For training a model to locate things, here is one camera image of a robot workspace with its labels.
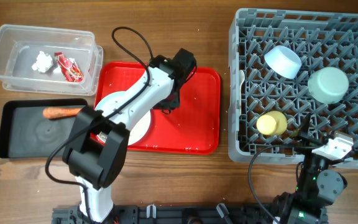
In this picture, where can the clear plastic bin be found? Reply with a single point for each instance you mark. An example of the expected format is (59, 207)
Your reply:
(20, 46)

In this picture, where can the yellow cup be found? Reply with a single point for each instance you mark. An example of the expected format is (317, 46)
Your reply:
(272, 123)

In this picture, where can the red plastic tray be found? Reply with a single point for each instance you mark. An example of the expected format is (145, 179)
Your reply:
(193, 128)

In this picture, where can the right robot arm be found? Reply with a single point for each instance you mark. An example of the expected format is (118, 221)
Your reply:
(317, 186)

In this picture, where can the food scraps on plate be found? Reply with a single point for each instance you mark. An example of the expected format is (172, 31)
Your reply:
(102, 137)

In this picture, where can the white plastic spoon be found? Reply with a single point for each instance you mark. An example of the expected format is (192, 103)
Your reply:
(241, 81)

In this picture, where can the green bowl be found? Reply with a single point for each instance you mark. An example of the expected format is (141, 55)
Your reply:
(328, 85)

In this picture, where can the white tissue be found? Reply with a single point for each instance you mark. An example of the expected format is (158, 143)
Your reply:
(43, 62)

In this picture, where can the light blue plate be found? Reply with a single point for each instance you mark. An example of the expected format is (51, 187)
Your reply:
(142, 126)

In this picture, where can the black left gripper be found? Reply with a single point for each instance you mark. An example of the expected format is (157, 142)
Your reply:
(169, 103)

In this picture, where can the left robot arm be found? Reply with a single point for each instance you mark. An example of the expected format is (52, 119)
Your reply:
(95, 151)

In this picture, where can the red snack wrapper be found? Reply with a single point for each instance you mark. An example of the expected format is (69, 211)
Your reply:
(69, 68)

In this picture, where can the black tray bin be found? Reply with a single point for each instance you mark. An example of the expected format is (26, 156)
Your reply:
(25, 132)

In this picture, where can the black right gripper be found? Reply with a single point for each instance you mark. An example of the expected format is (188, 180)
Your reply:
(308, 147)

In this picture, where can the light blue bowl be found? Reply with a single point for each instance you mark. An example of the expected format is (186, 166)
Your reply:
(283, 61)

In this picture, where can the orange carrot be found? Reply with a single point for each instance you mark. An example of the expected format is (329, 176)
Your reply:
(58, 113)

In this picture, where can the grey-blue dishwasher rack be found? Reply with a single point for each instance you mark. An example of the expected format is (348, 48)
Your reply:
(320, 39)

